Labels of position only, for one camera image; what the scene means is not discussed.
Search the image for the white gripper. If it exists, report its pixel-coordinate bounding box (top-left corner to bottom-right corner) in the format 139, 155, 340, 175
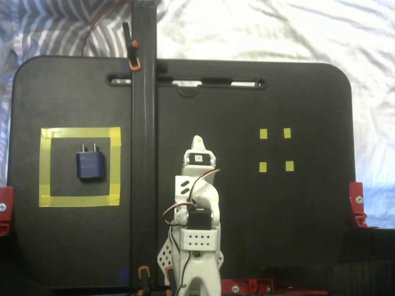
174, 135, 222, 231

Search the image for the blue white charger block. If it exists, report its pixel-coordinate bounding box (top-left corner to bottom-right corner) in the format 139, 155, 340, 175
76, 143, 105, 183

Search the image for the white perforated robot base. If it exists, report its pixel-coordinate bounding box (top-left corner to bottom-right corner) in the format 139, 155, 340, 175
157, 243, 225, 286

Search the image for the black flat bar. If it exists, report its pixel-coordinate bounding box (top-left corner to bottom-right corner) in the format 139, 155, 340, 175
131, 0, 158, 289

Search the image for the orange black bar clamp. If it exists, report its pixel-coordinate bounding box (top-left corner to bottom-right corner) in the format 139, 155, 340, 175
138, 265, 152, 296
122, 22, 142, 72
165, 265, 179, 296

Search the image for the blue tape piece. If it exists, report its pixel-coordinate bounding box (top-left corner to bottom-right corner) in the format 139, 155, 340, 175
118, 268, 131, 286

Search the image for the yellow tape square outline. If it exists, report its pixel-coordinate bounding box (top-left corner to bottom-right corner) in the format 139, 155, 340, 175
39, 126, 122, 208

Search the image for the red corner clamp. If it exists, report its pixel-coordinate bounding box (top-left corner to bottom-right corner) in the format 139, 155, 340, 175
349, 181, 368, 228
0, 186, 15, 237

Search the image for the black backdrop sheet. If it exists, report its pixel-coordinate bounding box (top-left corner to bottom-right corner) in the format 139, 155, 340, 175
0, 227, 395, 296

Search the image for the red pole base bracket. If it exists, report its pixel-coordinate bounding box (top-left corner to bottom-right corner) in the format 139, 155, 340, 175
222, 278, 275, 294

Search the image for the thin red cable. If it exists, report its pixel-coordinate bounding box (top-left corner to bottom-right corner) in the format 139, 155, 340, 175
80, 0, 132, 57

